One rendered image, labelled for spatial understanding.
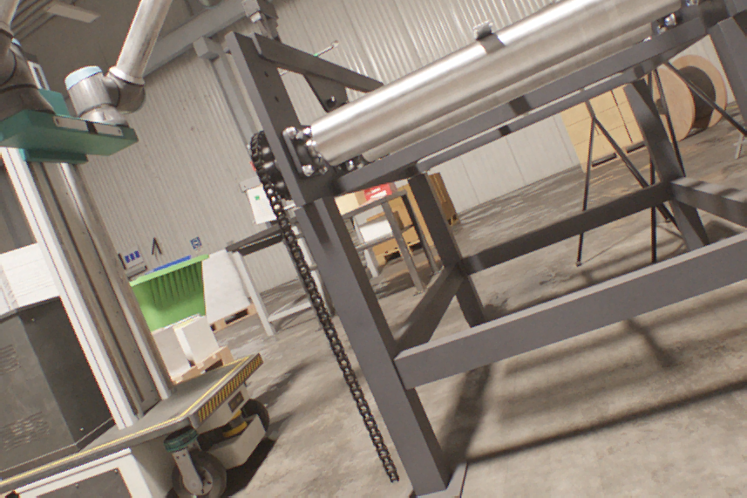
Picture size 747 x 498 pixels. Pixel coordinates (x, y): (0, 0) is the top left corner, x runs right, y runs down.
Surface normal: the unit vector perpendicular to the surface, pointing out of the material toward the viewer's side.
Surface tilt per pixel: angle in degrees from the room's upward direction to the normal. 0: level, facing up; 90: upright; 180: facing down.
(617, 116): 90
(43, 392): 90
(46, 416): 90
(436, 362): 90
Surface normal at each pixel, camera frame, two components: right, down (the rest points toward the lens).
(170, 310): 0.89, -0.16
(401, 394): -0.26, 0.14
